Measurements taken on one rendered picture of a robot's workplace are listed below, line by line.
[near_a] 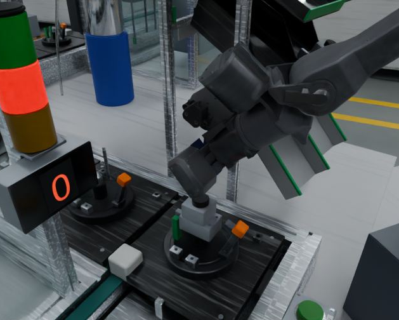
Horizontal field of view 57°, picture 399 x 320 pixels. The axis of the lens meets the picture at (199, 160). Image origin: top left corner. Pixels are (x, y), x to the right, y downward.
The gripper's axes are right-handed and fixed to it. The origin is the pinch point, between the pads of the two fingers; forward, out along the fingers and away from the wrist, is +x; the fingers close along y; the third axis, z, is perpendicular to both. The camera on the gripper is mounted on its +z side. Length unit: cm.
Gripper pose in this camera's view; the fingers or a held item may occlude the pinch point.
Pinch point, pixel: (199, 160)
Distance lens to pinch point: 57.8
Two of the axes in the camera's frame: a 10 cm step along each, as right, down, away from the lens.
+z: -5.7, -8.1, -1.0
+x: -6.2, 3.5, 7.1
